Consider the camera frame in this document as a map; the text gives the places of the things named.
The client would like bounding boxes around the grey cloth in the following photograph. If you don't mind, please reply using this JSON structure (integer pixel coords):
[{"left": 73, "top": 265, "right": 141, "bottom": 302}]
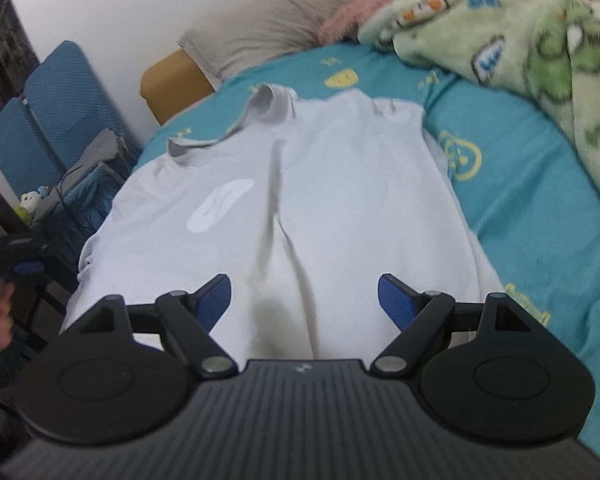
[{"left": 55, "top": 127, "right": 131, "bottom": 196}]

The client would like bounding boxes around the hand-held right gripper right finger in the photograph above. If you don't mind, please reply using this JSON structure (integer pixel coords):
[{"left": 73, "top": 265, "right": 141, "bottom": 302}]
[{"left": 370, "top": 273, "right": 548, "bottom": 376}]

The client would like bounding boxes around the teal printed bed sheet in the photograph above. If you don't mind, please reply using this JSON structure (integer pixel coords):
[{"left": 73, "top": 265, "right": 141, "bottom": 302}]
[{"left": 130, "top": 40, "right": 600, "bottom": 466}]

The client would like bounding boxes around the dark wooden table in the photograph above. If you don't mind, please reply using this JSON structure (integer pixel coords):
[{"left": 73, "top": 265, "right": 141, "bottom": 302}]
[{"left": 0, "top": 170, "right": 78, "bottom": 361}]

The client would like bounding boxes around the pink fleece blanket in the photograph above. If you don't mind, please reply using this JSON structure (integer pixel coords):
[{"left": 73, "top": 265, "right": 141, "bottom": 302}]
[{"left": 320, "top": 0, "right": 600, "bottom": 46}]

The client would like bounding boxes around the small plush toy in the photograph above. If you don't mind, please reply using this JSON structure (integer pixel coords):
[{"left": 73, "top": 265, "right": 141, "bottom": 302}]
[{"left": 17, "top": 185, "right": 51, "bottom": 226}]

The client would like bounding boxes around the green printed blanket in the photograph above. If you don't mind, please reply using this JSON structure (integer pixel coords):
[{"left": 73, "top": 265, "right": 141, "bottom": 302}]
[{"left": 357, "top": 0, "right": 600, "bottom": 221}]

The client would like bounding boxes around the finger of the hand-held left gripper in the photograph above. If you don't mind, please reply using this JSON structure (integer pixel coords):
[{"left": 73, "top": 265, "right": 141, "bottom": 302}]
[{"left": 11, "top": 259, "right": 46, "bottom": 277}]

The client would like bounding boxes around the white t-shirt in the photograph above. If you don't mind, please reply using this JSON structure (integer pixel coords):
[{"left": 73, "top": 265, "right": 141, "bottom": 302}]
[{"left": 62, "top": 82, "right": 506, "bottom": 366}]

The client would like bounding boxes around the grey pillow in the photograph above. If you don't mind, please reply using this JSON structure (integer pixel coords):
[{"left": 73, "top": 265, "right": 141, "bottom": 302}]
[{"left": 177, "top": 0, "right": 391, "bottom": 86}]

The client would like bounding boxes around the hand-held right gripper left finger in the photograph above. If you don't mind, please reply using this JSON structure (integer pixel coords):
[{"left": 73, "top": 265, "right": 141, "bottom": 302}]
[{"left": 60, "top": 274, "right": 239, "bottom": 378}]

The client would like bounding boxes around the blue fabric chair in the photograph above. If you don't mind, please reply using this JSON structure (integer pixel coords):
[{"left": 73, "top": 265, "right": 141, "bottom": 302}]
[{"left": 0, "top": 40, "right": 141, "bottom": 183}]

